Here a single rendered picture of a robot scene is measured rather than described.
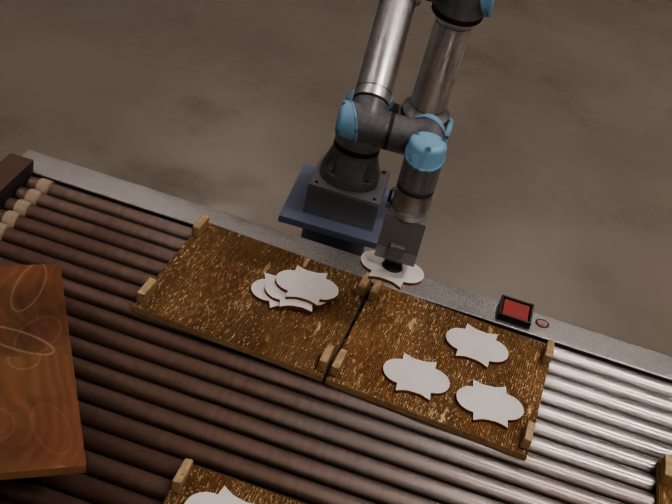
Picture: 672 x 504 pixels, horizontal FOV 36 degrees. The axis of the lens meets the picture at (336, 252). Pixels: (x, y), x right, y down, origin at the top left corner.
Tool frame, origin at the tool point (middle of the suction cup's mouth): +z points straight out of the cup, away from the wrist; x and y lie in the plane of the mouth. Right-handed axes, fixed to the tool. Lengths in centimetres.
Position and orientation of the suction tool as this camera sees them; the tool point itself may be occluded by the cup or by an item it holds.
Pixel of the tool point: (391, 270)
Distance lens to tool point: 212.7
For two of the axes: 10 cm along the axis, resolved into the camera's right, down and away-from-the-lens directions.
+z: -2.0, 7.9, 5.8
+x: 2.2, -5.4, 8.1
